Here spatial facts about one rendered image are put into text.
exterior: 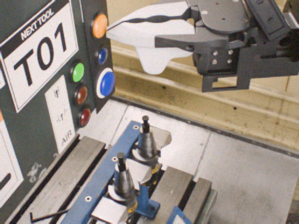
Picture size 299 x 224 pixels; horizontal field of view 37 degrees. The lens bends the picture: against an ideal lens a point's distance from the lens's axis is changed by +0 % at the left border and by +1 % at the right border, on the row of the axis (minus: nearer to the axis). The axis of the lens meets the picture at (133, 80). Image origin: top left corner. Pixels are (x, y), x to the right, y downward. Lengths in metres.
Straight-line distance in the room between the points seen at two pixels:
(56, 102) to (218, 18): 0.18
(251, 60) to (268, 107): 0.95
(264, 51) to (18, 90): 0.27
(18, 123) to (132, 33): 0.15
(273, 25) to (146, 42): 0.13
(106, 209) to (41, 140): 0.51
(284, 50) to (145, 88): 1.09
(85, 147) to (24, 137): 1.05
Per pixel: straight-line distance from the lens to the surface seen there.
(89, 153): 1.45
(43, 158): 0.46
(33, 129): 0.43
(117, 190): 0.93
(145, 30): 0.46
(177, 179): 1.37
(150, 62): 0.48
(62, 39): 0.43
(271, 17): 0.47
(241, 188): 1.51
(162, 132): 1.06
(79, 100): 0.48
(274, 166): 1.53
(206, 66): 0.49
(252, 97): 1.42
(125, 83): 1.60
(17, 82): 0.39
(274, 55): 0.52
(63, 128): 0.47
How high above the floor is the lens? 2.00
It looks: 41 degrees down
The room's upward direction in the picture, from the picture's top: 3 degrees counter-clockwise
